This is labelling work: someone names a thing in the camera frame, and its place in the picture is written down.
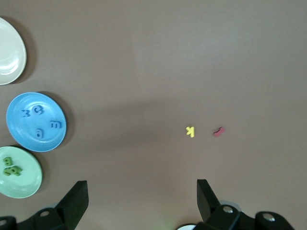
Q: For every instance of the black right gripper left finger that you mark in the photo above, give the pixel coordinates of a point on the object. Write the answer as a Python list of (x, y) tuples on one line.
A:
[(69, 208)]

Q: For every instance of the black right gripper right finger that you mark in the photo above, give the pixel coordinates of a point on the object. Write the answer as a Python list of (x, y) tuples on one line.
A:
[(211, 210)]

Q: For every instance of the green foam letter p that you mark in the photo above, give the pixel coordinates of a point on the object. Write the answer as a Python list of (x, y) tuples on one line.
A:
[(16, 170)]

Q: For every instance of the green foam letter u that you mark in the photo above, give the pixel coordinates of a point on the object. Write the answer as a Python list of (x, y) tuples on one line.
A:
[(7, 171)]

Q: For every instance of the green foam letter B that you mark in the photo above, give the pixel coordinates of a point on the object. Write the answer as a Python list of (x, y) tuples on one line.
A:
[(7, 161)]

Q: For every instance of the blue letter o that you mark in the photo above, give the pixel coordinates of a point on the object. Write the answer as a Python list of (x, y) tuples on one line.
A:
[(39, 133)]

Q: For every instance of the blue foam letter m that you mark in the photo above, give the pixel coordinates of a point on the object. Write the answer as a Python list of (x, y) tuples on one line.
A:
[(55, 124)]

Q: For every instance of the blue foam letter x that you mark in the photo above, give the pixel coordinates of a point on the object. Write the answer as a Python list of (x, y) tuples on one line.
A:
[(26, 113)]

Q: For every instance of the green plate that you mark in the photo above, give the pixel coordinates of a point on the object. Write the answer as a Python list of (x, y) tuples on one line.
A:
[(26, 182)]

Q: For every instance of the blue plate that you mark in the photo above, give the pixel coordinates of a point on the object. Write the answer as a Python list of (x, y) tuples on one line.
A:
[(28, 141)]

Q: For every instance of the red foam letter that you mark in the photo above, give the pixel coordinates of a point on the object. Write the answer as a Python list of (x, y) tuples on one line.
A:
[(218, 132)]

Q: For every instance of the yellow foam letter k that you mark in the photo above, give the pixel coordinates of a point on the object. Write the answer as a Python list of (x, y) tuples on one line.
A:
[(190, 131)]

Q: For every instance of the brown table mat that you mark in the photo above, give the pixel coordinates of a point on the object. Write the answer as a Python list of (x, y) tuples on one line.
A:
[(153, 60)]

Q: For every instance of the cream plate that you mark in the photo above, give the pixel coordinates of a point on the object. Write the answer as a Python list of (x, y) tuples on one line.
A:
[(9, 52)]

